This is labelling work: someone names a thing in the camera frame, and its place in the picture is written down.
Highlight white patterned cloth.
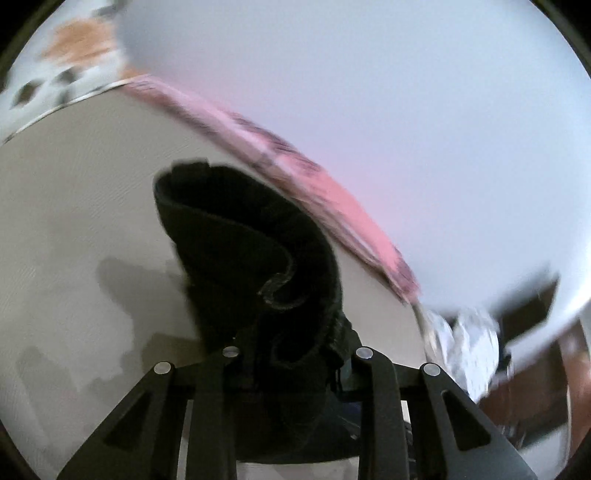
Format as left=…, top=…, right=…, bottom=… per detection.
left=418, top=307, right=504, bottom=402

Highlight dark rectangular object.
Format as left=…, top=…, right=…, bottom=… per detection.
left=496, top=277, right=559, bottom=344

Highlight pink white-striped blanket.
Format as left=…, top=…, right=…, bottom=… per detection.
left=120, top=76, right=423, bottom=305

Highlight brown wooden furniture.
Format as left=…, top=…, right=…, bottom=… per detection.
left=475, top=318, right=587, bottom=453

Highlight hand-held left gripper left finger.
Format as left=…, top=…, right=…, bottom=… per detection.
left=58, top=347, right=256, bottom=480

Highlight floral printed bed sheet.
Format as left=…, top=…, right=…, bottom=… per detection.
left=0, top=0, right=139, bottom=144

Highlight beige woven mat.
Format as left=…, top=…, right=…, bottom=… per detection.
left=0, top=83, right=430, bottom=480

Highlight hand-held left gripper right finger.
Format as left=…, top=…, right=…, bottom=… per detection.
left=329, top=331, right=539, bottom=480

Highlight black pants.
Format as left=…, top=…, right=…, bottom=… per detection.
left=153, top=159, right=365, bottom=464

